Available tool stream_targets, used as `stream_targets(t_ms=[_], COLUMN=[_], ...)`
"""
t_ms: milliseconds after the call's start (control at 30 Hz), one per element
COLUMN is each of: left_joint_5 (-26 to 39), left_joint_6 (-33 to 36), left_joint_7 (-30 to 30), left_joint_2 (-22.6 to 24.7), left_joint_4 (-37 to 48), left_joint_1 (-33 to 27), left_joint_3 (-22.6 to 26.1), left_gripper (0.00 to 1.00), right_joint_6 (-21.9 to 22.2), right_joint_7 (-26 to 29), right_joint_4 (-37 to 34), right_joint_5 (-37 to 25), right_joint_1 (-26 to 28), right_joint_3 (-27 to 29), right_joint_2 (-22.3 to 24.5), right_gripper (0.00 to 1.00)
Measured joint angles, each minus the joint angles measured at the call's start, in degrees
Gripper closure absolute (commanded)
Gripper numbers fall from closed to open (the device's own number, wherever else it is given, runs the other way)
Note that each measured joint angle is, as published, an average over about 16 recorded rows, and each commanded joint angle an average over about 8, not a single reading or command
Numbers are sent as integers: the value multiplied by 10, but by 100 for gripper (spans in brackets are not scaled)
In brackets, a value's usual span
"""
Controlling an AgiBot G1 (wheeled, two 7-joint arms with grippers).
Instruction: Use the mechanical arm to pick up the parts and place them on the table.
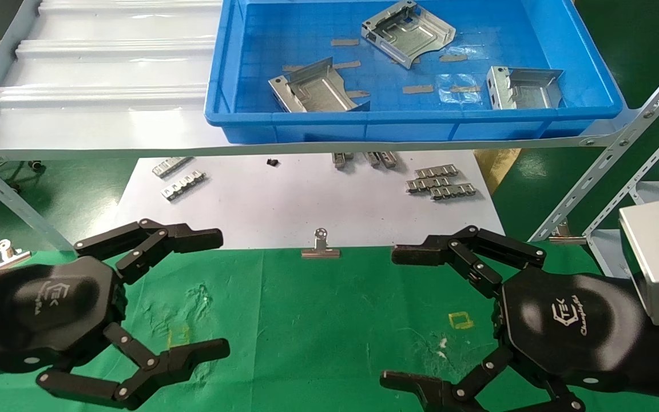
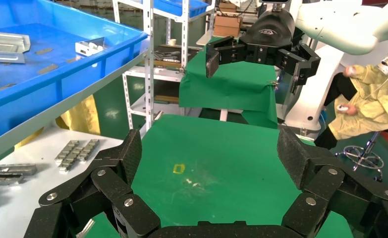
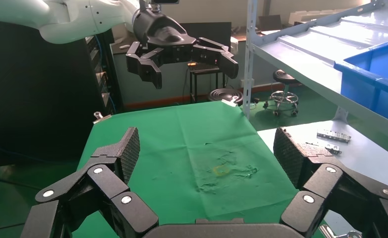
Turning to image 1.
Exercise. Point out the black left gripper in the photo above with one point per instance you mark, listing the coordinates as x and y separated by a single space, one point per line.
38 309

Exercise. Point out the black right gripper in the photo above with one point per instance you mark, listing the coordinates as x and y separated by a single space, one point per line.
570 326

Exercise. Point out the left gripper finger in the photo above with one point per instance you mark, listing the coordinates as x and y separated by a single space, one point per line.
192 239

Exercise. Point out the bent sheet metal bracket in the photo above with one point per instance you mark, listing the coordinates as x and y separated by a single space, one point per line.
527 91
415 37
318 91

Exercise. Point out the large blue parts bin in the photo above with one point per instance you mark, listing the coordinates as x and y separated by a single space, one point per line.
478 123

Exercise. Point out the small notched metal strip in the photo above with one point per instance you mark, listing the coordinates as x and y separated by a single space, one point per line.
183 185
452 191
388 159
372 158
172 166
437 170
341 159
428 183

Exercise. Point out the green table cloth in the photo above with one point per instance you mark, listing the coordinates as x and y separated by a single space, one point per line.
335 332

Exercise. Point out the white paper sheet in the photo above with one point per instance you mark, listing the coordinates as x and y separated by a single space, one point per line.
278 200

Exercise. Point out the grey metal shelf rack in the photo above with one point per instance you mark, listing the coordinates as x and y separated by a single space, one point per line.
106 109

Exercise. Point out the black caster wheel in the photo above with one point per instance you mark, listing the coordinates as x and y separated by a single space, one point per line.
35 166

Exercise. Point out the white slotted shelf unit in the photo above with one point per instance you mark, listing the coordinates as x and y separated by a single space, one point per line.
607 252

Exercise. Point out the grey tape strip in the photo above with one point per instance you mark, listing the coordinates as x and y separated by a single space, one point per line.
345 42
417 89
465 88
358 94
292 67
453 57
346 64

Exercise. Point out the clear plastic bag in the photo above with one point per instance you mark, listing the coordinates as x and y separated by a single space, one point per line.
458 98

